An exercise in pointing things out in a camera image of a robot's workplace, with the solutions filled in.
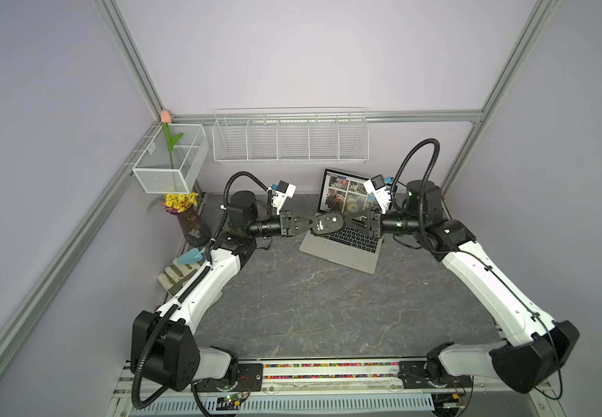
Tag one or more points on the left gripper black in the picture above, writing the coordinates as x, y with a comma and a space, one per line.
291, 224

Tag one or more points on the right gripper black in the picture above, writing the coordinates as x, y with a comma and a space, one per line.
373, 222

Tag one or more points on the black wireless mouse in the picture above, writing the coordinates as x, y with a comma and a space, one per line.
327, 224

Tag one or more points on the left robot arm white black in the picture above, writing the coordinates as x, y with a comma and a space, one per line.
163, 347

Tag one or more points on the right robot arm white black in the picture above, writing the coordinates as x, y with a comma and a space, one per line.
533, 344

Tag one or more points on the yellow flowers in dark vase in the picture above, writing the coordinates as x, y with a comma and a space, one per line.
184, 207

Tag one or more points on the beige gardening gloves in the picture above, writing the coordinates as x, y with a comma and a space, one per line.
173, 277

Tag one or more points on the pink tulip artificial flower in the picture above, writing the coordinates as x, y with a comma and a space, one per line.
171, 139

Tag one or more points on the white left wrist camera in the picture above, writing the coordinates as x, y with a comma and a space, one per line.
280, 193

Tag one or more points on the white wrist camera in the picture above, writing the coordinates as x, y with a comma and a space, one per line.
379, 188
280, 193

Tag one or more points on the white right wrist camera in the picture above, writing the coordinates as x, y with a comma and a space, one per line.
379, 188

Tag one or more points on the long white wire basket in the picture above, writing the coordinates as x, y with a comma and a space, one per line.
291, 135

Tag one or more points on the small white wire basket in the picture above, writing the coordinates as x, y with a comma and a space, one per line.
152, 167

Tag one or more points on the aluminium frame struts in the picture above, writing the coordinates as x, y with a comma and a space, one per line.
18, 329

